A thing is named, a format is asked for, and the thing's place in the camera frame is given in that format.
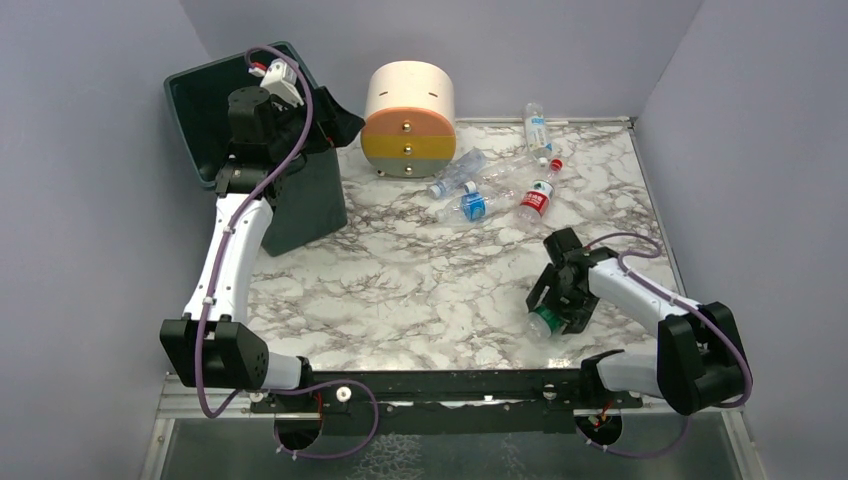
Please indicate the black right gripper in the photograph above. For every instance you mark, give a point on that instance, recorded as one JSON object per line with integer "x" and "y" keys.
{"x": 563, "y": 302}

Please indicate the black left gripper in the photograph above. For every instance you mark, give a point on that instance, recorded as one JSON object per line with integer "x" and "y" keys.
{"x": 324, "y": 118}

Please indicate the green label water bottle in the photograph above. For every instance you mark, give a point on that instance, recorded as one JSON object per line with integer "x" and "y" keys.
{"x": 544, "y": 323}

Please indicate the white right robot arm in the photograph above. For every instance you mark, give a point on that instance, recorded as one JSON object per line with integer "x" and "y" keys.
{"x": 699, "y": 361}

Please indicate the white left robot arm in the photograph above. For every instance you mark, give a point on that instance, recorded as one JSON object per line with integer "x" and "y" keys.
{"x": 209, "y": 344}

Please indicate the dark green plastic bin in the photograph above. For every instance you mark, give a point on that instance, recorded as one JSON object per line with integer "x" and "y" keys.
{"x": 309, "y": 202}

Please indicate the round drawer cabinet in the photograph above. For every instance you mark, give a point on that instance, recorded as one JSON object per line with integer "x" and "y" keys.
{"x": 409, "y": 127}

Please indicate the red label bottle red cap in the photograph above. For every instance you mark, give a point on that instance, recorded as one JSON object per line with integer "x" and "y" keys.
{"x": 537, "y": 198}

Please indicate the clear bottle blue cap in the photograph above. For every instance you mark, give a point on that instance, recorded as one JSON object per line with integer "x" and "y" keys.
{"x": 457, "y": 173}

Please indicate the clear bottle blue white label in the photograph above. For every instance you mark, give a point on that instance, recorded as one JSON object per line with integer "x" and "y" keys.
{"x": 537, "y": 139}

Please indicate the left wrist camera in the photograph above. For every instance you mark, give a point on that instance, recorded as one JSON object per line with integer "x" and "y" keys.
{"x": 278, "y": 79}

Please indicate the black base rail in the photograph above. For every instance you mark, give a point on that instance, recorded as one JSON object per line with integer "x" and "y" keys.
{"x": 442, "y": 402}

